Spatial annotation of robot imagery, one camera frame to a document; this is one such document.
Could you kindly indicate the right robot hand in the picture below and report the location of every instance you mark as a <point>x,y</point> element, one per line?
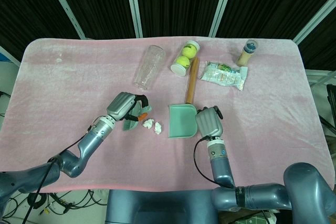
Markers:
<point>210,123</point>

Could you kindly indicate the yellow tennis ball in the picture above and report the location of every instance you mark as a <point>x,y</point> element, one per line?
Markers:
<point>190,50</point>
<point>183,62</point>

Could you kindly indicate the clear textured glass tumbler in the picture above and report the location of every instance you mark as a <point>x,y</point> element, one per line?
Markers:
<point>149,66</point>

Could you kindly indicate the clear tennis ball tube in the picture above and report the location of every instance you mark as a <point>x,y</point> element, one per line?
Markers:
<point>179,70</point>

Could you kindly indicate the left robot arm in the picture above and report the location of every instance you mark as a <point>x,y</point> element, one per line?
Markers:
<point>86,148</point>

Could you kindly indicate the beige bottle with blue cap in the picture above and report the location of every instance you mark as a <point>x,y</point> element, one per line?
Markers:
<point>245,56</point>

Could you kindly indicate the wooden rolling pin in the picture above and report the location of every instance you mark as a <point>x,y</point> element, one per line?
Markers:
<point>193,79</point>

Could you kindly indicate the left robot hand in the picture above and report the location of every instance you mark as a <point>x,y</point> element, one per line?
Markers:
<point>122,104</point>

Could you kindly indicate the blue-grey robot torso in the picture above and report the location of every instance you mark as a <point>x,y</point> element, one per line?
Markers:
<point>160,205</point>

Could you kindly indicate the white aluminium partition post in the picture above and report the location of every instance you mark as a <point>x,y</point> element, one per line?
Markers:
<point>65,6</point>
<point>10,56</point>
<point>315,16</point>
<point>134,6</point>
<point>223,3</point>

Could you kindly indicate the pink table cloth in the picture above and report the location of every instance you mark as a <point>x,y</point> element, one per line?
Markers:
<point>78,77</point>

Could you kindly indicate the grey metal frame stand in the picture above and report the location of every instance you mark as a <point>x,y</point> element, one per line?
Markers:
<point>320,77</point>

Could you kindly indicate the green hand brush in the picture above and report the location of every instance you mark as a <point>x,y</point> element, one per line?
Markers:
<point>130,125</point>

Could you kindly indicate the white green snack packet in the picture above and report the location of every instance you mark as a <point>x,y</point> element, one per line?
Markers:
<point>223,74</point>

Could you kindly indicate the green dustpan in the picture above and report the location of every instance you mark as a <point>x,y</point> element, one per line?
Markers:
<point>181,121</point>

